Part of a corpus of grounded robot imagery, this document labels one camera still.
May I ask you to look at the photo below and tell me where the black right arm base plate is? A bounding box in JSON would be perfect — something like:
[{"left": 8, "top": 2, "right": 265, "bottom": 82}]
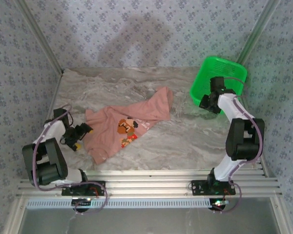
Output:
[{"left": 191, "top": 179, "right": 236, "bottom": 196}]

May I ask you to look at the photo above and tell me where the aluminium rail frame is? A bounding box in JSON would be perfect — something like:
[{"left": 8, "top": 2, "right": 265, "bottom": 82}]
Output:
[{"left": 16, "top": 159, "right": 283, "bottom": 198}]

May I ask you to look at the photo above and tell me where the aluminium corner post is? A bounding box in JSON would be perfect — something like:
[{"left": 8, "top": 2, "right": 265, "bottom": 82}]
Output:
[
  {"left": 235, "top": 0, "right": 283, "bottom": 65},
  {"left": 14, "top": 0, "right": 65, "bottom": 75}
]

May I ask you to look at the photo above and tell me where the green plastic basket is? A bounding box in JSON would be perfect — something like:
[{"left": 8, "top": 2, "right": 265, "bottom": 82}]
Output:
[{"left": 189, "top": 56, "right": 249, "bottom": 107}]

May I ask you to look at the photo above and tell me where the aluminium lower frame post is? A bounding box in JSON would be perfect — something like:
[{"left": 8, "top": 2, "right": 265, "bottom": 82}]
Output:
[
  {"left": 2, "top": 197, "right": 26, "bottom": 234},
  {"left": 271, "top": 197, "right": 293, "bottom": 234}
]

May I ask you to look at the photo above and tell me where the grey slotted cable duct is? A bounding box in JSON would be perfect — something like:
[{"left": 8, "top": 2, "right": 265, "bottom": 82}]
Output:
[{"left": 25, "top": 197, "right": 231, "bottom": 210}]

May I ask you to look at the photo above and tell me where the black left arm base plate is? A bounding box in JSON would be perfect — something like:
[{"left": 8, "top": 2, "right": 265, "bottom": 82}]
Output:
[{"left": 61, "top": 180, "right": 106, "bottom": 196}]

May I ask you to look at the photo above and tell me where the black controller board with light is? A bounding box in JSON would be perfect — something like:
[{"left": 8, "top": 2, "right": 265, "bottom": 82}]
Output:
[{"left": 209, "top": 198, "right": 229, "bottom": 212}]

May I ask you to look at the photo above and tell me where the pink t-shirt with pixel print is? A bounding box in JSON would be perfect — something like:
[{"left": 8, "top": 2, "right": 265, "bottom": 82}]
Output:
[{"left": 84, "top": 86, "right": 174, "bottom": 165}]

